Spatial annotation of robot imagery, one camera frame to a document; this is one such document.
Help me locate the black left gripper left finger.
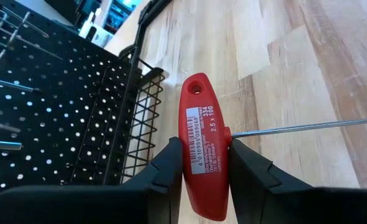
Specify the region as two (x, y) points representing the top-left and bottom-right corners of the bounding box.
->
(0, 136), (184, 224)

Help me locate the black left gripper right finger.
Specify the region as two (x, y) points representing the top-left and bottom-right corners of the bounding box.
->
(228, 139), (367, 224)

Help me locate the black ribbed handled screwdriver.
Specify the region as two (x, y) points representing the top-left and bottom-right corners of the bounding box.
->
(0, 75), (44, 95)

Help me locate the black metal pegboard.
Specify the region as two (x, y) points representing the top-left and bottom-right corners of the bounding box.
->
(0, 0), (144, 200)

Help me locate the white box device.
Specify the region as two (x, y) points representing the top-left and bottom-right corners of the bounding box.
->
(79, 12), (114, 49)

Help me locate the black wire basket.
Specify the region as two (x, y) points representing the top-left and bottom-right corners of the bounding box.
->
(70, 57), (166, 186)

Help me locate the chrome rail tool holder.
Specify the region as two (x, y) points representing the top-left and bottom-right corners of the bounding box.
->
(0, 2), (65, 69)

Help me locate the black aluminium table frame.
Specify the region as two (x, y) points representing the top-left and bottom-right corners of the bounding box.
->
(118, 0), (174, 62)

